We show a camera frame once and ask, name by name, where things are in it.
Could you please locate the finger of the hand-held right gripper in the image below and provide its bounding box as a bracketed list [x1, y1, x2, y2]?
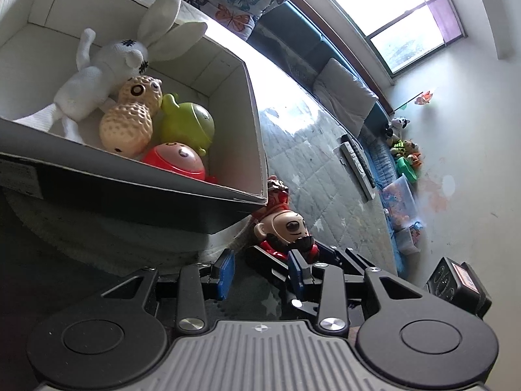
[245, 245, 294, 295]
[313, 240, 371, 273]

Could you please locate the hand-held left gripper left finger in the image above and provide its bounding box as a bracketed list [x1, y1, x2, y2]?
[100, 248, 236, 335]

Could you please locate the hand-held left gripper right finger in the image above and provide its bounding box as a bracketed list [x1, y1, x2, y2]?
[288, 250, 424, 335]

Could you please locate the moustached figure toy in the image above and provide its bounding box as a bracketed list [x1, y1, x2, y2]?
[244, 208, 318, 263]

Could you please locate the red round toy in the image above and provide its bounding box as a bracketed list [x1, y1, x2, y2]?
[140, 141, 218, 186]

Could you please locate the black and white cardboard box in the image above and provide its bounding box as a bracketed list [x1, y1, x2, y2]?
[0, 0, 269, 237]

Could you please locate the green alien toy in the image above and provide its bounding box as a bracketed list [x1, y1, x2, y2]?
[157, 93, 216, 157]

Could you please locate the beige peanut toy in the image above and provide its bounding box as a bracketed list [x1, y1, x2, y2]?
[99, 74, 163, 159]

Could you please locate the white knit rabbit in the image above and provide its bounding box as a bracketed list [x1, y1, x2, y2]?
[14, 0, 208, 145]

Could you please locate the grey quilted desktop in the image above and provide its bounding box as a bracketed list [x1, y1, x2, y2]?
[0, 0, 403, 335]

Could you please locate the small clear plastic container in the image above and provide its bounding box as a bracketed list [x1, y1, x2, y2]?
[395, 222, 424, 253]

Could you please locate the small red figure toy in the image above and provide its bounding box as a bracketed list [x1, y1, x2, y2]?
[264, 176, 290, 212]

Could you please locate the clear plastic bin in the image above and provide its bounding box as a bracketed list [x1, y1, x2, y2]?
[378, 175, 418, 229]

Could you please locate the white remote control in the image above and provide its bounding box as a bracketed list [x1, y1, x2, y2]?
[340, 142, 375, 201]

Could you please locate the black remote control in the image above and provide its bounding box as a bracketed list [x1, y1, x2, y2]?
[341, 134, 377, 188]

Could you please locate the green bowl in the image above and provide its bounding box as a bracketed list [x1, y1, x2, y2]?
[397, 157, 420, 180]

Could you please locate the orange plush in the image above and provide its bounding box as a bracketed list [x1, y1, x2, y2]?
[407, 142, 424, 167]

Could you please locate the black and white plush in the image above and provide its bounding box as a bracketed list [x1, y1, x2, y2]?
[385, 117, 411, 147]

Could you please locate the grey pillow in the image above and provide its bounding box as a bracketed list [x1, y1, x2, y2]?
[313, 58, 379, 135]

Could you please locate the orange pinwheel on stick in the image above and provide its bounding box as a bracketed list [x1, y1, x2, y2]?
[393, 90, 434, 112]

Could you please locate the blue sofa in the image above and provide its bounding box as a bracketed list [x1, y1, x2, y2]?
[244, 0, 408, 273]

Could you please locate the window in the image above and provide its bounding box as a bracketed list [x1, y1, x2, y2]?
[301, 0, 465, 78]

